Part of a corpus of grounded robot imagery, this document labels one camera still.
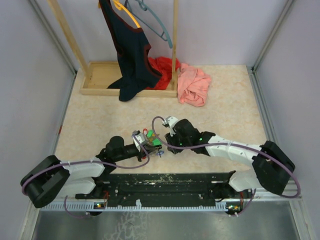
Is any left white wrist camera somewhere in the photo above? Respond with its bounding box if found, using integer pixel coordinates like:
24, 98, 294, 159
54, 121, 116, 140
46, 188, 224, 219
132, 130, 148, 151

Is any navy blue tank top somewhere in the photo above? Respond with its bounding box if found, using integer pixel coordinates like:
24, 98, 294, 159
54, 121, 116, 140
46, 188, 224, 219
99, 0, 162, 102

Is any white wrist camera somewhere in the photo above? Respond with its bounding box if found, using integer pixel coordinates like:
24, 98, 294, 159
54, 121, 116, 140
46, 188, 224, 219
162, 116, 179, 136
132, 130, 148, 151

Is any green key tag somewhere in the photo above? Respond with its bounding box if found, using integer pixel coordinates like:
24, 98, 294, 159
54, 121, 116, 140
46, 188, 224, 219
152, 139, 162, 146
146, 130, 155, 138

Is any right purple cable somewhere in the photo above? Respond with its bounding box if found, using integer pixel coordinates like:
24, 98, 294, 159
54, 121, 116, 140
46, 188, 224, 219
151, 116, 301, 199

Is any blue grey hanger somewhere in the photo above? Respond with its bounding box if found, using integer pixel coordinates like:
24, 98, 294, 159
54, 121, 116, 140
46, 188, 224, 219
124, 0, 174, 49

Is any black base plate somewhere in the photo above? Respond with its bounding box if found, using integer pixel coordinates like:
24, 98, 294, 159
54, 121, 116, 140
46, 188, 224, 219
75, 172, 252, 208

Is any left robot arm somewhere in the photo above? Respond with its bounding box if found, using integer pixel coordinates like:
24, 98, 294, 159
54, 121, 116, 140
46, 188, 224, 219
20, 133, 162, 208

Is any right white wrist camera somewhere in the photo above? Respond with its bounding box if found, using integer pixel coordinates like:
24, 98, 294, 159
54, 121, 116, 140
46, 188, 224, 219
162, 116, 179, 136

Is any pink cloth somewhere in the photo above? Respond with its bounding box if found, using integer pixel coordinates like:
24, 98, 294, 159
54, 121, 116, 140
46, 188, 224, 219
177, 63, 212, 107

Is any wooden clothes rack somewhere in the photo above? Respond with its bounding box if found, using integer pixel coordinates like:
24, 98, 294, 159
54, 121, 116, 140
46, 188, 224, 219
48, 0, 179, 98

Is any black headed key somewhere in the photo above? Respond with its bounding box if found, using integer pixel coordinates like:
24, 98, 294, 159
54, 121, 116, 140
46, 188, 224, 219
156, 150, 164, 158

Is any purple cable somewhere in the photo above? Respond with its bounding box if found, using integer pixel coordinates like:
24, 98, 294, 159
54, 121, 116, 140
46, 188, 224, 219
151, 116, 301, 199
21, 134, 151, 196

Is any yellow hanger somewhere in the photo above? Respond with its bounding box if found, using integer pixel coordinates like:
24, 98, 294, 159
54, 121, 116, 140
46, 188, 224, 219
112, 0, 141, 28

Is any red cloth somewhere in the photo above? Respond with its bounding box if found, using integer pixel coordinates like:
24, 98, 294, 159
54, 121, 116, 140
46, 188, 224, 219
146, 56, 173, 90

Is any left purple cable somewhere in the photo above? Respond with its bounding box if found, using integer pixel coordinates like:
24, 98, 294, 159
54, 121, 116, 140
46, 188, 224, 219
21, 134, 151, 196

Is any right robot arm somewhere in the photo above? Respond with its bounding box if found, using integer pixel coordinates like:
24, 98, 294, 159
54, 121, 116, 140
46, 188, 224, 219
163, 116, 296, 198

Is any white slotted cable duct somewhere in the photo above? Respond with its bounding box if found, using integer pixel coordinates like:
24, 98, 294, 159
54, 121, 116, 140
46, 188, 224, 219
39, 201, 241, 211

